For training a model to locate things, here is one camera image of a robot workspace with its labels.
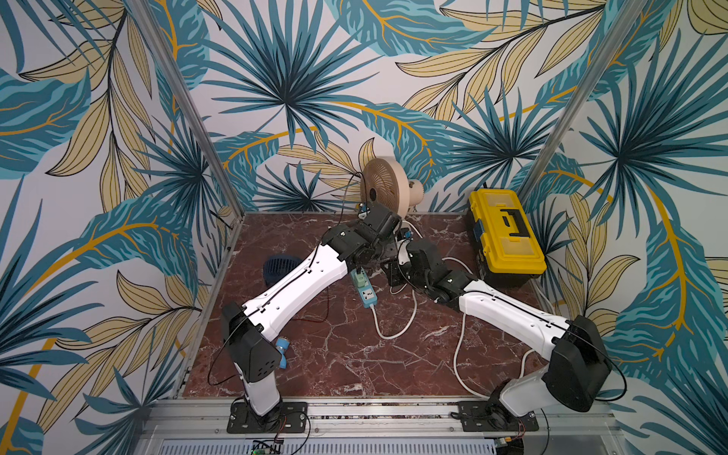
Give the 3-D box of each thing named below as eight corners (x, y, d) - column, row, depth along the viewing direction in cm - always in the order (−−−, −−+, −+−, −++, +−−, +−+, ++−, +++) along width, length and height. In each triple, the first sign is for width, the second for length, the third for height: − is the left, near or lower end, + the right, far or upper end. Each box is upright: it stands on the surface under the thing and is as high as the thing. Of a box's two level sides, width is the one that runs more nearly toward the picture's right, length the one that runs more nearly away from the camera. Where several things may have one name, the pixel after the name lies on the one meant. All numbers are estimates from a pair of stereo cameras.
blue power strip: (364, 309, 95) (364, 305, 92) (350, 275, 103) (349, 270, 101) (378, 304, 96) (379, 300, 94) (363, 271, 105) (363, 266, 102)
